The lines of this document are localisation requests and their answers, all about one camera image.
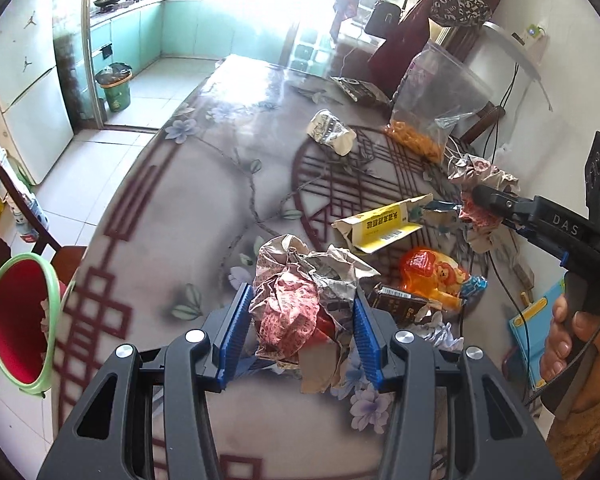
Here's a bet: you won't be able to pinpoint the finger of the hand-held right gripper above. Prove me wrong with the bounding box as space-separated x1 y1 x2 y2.
509 216 538 242
472 184 537 219

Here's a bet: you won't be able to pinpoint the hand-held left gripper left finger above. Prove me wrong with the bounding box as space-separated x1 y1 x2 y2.
37 282 256 480

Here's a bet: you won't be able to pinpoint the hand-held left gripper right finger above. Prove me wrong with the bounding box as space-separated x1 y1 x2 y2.
352 287 549 480

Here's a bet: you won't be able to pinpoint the grey paper wad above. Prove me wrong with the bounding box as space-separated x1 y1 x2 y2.
446 154 522 254

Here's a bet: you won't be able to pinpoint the pink printed paper wad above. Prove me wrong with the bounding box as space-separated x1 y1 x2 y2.
249 233 382 396

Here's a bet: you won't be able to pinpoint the yellow medicine box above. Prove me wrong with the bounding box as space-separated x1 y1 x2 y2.
332 193 434 255

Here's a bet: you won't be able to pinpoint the printed paper cup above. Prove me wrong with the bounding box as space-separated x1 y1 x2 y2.
305 108 357 156

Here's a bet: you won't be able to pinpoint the red bin with green rim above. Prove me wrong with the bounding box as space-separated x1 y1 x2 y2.
0 253 77 394

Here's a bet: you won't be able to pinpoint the black shoulder bag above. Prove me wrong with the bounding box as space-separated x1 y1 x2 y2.
364 0 414 39

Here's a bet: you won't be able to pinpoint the green trash can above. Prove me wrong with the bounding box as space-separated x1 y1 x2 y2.
94 61 134 113

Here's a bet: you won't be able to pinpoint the person's right hand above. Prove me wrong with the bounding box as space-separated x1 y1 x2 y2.
539 294 600 382

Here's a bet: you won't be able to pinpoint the dark cigarette box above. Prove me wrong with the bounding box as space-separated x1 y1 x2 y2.
369 283 432 327

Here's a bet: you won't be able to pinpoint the blue white torn packet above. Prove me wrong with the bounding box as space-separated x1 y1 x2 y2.
422 199 464 234

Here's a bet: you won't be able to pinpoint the white crumpled paper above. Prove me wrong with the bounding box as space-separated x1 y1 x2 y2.
404 309 467 352

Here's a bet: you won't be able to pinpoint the blue candy wrapper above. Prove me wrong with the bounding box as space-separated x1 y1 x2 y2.
459 274 489 299

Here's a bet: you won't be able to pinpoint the orange snack packet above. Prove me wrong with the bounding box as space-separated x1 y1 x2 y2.
398 247 472 309

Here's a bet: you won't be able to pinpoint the blue yellow plastic board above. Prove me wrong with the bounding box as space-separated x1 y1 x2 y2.
508 279 567 392

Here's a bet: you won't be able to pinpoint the zip bag of orange snacks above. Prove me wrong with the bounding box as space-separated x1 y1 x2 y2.
383 39 496 164

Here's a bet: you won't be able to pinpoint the green white plug-in charger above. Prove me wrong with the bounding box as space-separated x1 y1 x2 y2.
510 23 549 49

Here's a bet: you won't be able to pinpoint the dark red hanging cloth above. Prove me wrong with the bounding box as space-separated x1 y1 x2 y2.
368 0 432 94

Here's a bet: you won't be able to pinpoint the dark carved wooden chair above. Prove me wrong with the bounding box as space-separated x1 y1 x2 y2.
0 144 89 312

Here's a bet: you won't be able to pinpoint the labelled bottle on floor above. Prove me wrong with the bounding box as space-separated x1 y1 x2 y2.
9 194 49 242

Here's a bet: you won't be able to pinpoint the red grey hanging towel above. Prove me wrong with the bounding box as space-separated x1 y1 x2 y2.
329 0 367 44

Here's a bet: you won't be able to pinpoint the teal kitchen base cabinets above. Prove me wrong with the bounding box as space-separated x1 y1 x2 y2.
87 0 302 82

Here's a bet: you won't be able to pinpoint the white refrigerator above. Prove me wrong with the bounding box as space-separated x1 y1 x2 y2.
0 0 77 187

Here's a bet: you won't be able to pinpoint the white charger cable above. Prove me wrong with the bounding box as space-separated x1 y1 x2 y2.
444 136 477 162

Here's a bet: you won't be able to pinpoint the black cable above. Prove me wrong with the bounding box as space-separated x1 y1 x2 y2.
480 60 523 196

